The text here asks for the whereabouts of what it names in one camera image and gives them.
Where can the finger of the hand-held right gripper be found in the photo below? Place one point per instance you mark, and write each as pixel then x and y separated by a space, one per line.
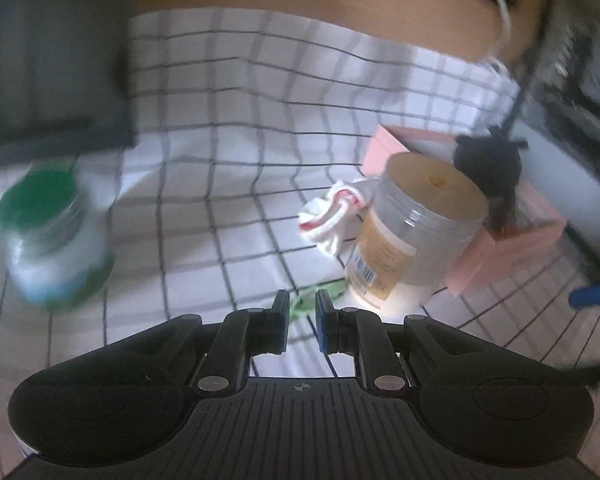
pixel 595 295

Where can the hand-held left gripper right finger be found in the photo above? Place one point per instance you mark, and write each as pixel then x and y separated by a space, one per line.
pixel 323 322

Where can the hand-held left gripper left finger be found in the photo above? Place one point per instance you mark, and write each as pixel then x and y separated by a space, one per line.
pixel 280 320

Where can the green hair clip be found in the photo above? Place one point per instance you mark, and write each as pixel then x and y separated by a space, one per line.
pixel 302 305

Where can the pink box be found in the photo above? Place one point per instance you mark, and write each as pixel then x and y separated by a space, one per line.
pixel 520 245

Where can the white red sock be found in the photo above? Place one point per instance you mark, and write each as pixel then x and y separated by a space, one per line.
pixel 335 215

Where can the orange label clear jar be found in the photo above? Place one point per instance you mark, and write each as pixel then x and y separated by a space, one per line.
pixel 405 230

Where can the black plush toy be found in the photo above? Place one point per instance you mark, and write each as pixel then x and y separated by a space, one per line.
pixel 490 165

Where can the white checkered cloth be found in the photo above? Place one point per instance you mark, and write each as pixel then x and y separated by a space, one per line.
pixel 240 135

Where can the green lid jar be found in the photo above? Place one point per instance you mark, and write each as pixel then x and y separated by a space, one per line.
pixel 55 245

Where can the black monitor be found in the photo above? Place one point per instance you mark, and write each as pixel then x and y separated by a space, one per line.
pixel 45 50

